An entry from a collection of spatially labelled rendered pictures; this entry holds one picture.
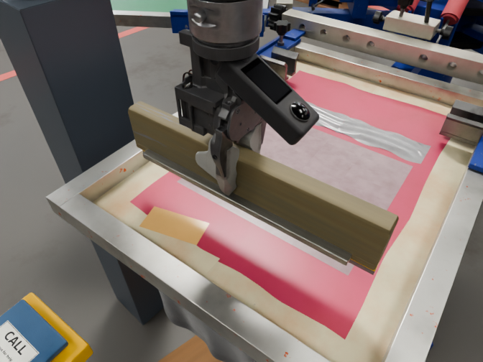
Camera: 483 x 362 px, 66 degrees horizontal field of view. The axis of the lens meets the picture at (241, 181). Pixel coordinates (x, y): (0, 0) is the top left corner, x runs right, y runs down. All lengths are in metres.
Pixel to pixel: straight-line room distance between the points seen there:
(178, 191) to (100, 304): 1.11
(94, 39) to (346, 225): 0.66
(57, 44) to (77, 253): 1.23
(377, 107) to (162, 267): 0.63
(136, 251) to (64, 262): 1.36
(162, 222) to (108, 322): 1.07
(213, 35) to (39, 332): 0.42
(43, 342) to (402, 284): 0.48
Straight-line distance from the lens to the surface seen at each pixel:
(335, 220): 0.45
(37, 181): 2.37
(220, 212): 0.64
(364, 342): 0.54
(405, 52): 1.08
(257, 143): 0.50
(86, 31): 0.88
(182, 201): 0.66
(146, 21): 1.37
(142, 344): 1.60
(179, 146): 0.55
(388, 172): 0.76
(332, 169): 0.74
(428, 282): 0.57
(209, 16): 0.38
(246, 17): 0.38
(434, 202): 0.74
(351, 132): 0.84
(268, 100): 0.39
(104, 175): 0.70
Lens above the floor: 1.43
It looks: 43 degrees down
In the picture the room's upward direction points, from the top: straight up
